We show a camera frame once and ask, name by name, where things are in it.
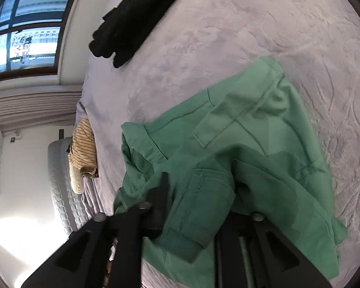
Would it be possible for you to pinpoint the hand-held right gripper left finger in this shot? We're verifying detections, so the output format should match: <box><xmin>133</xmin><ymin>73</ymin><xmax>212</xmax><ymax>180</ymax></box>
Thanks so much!
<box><xmin>21</xmin><ymin>172</ymin><xmax>170</xmax><ymax>288</ymax></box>

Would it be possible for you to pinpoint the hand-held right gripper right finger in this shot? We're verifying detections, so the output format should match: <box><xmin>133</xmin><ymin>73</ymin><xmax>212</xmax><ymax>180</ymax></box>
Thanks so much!
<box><xmin>214</xmin><ymin>211</ymin><xmax>332</xmax><ymax>288</ymax></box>

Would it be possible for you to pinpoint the green work jacket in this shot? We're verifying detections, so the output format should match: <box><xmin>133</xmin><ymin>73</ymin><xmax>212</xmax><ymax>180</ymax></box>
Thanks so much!
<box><xmin>112</xmin><ymin>55</ymin><xmax>348</xmax><ymax>288</ymax></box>

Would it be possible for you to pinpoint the cream knitted pillow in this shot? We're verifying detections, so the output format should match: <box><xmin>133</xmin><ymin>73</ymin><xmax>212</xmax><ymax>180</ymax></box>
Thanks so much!
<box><xmin>69</xmin><ymin>166</ymin><xmax>86</xmax><ymax>194</ymax></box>

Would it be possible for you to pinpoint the beige striped garment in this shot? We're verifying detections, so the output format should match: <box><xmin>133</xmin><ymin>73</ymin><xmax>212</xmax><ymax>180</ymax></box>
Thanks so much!
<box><xmin>67</xmin><ymin>118</ymin><xmax>99</xmax><ymax>179</ymax></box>

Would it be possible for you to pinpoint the grey quilted mattress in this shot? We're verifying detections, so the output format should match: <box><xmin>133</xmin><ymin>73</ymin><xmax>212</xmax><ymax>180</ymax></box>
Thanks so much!
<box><xmin>48</xmin><ymin>138</ymin><xmax>90</xmax><ymax>237</ymax></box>

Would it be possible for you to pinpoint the grey curtain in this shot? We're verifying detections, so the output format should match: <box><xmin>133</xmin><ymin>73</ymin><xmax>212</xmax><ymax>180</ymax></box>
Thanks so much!
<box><xmin>0</xmin><ymin>85</ymin><xmax>83</xmax><ymax>131</ymax></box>

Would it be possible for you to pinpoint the black folded garment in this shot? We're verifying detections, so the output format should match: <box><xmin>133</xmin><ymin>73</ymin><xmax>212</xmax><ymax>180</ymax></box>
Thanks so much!
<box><xmin>88</xmin><ymin>0</ymin><xmax>183</xmax><ymax>69</ymax></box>

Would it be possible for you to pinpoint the dark framed window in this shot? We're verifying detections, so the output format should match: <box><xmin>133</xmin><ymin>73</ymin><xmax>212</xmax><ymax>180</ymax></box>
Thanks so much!
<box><xmin>0</xmin><ymin>0</ymin><xmax>81</xmax><ymax>81</ymax></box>

